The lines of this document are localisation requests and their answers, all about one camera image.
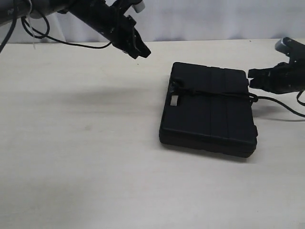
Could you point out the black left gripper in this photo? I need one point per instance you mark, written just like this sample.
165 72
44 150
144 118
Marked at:
117 28

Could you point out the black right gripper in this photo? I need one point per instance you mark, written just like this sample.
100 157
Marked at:
283 78

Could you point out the black plastic carry case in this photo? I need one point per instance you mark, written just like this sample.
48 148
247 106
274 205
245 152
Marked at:
209 108

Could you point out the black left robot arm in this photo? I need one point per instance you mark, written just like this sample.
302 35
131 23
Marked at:
11 10

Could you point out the white backdrop curtain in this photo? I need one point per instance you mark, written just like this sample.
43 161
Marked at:
198 20

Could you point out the white zip tie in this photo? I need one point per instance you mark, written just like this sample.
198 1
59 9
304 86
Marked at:
28 17

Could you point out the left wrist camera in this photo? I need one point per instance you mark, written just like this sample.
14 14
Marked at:
124 5

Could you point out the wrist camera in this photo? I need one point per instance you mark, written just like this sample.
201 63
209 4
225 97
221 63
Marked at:
124 5
290 48

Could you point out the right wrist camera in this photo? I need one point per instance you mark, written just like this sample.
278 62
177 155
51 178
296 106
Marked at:
290 48

